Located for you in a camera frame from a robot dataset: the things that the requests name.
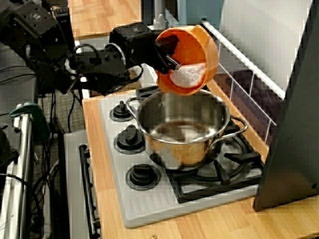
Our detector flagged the orange plastic toy pot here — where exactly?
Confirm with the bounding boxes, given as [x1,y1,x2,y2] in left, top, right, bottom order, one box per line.
[155,24,220,97]

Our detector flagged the wooden kitchen countertop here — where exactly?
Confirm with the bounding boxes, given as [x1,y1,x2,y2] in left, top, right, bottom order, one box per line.
[82,74,319,239]

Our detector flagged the black oven door handle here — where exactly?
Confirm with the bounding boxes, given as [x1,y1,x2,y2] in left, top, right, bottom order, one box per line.
[78,143,101,239]

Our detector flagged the dark tile backsplash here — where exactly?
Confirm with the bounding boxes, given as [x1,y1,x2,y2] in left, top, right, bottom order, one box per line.
[200,18,286,153]

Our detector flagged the dark grey slanted panel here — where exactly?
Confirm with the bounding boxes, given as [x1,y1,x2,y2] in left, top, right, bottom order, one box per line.
[252,0,319,213]

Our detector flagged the black stove knob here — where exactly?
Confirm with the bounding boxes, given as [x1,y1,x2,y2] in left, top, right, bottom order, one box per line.
[125,163,161,192]
[109,100,136,123]
[114,124,147,156]

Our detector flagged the grey stove top plate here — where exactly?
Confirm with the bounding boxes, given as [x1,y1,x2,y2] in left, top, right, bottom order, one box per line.
[98,84,265,230]

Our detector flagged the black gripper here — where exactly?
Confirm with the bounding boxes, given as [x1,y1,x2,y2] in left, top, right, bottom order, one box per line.
[129,31,181,75]

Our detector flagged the toy salmon sushi piece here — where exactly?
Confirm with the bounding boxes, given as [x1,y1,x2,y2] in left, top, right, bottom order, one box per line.
[169,62,209,89]

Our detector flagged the teal box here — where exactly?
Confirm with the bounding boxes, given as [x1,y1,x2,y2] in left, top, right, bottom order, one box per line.
[164,0,225,28]

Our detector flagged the black burner grate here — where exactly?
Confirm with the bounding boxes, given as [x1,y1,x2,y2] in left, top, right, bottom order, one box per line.
[135,84,265,205]

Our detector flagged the white toy oven cabinet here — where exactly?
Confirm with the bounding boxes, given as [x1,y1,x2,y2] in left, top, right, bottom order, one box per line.
[63,130,101,239]

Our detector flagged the green clamp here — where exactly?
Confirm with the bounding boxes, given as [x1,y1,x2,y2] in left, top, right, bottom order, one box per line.
[9,102,51,143]

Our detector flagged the black cable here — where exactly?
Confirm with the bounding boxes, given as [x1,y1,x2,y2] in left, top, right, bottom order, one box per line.
[0,65,37,73]
[0,73,38,85]
[0,173,43,239]

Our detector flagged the aluminium frame rail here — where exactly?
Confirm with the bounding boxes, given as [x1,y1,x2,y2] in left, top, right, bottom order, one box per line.
[0,104,34,239]

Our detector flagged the stainless steel pot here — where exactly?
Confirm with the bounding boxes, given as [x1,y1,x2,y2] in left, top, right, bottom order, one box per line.
[125,88,249,171]

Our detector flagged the black equipment box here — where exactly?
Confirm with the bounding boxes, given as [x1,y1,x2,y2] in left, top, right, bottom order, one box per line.
[0,125,20,173]

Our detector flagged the narrow wooden counter slab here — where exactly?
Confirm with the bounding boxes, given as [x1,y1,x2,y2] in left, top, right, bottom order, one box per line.
[67,0,143,41]

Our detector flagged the grey toy faucet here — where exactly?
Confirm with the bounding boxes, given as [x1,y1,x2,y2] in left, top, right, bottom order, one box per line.
[152,0,170,27]

